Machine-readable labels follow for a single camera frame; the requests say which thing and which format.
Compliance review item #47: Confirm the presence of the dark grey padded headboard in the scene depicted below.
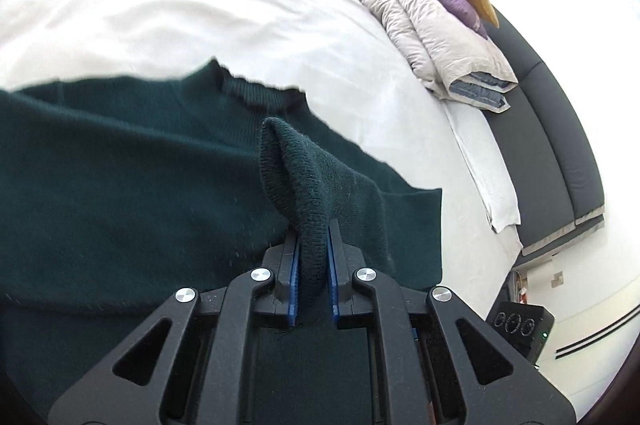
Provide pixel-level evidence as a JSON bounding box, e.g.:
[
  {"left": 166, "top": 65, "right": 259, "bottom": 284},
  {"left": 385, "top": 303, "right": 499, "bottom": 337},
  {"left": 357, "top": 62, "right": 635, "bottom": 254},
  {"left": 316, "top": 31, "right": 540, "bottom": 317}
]
[{"left": 480, "top": 2, "right": 606, "bottom": 256}]

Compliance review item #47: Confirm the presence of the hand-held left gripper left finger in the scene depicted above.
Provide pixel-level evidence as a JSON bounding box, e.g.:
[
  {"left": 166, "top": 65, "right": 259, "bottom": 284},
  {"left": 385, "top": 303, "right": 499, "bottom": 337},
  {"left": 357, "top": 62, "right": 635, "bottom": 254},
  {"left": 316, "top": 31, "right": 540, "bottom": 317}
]
[{"left": 47, "top": 232, "right": 301, "bottom": 425}]

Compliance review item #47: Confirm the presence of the flat white pillow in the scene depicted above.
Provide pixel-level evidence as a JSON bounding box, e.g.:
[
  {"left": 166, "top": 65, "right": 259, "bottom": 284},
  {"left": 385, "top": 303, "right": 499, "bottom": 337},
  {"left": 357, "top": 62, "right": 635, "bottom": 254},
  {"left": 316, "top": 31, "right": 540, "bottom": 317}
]
[{"left": 442, "top": 97, "right": 522, "bottom": 233}]

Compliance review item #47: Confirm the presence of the dark green knit sweater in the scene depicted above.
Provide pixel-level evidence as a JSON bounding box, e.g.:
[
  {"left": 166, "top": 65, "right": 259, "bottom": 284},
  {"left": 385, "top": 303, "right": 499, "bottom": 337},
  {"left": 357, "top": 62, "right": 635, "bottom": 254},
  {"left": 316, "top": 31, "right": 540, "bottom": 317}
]
[{"left": 0, "top": 59, "right": 443, "bottom": 425}]

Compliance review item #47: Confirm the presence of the folded beige duvet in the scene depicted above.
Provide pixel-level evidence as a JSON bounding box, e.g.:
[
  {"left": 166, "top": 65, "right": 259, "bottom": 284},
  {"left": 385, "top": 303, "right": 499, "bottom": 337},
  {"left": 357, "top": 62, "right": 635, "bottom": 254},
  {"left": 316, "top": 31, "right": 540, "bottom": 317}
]
[{"left": 343, "top": 0, "right": 518, "bottom": 113}]

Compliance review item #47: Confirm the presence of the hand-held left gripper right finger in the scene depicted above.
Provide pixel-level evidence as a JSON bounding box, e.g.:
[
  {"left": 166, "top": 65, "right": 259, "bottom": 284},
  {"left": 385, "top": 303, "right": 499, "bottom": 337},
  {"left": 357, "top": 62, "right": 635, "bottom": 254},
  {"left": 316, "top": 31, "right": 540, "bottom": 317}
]
[{"left": 327, "top": 220, "right": 577, "bottom": 425}]

